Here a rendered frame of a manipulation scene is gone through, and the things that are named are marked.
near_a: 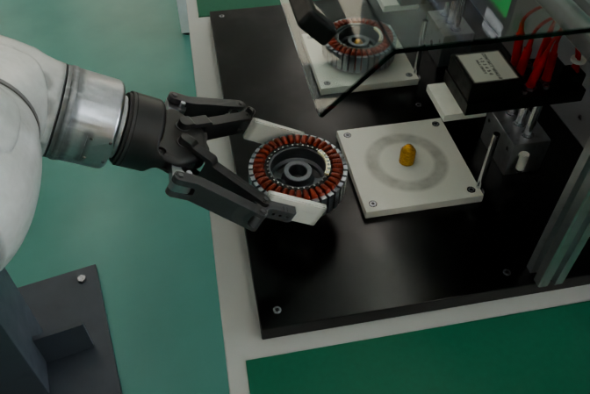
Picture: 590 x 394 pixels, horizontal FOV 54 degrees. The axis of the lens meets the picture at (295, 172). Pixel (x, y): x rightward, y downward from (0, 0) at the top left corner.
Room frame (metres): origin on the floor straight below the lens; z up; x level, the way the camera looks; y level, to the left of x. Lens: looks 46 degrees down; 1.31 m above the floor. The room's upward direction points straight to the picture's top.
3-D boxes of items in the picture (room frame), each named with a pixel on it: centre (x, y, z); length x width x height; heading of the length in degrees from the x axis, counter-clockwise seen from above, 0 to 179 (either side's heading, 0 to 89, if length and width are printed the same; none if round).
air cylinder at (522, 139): (0.57, -0.29, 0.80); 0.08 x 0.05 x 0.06; 11
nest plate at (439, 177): (0.54, -0.14, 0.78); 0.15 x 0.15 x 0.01; 11
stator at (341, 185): (0.47, 0.00, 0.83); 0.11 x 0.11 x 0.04
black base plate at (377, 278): (0.66, -0.14, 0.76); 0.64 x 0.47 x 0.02; 11
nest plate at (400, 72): (0.78, -0.10, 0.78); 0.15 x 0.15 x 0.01; 11
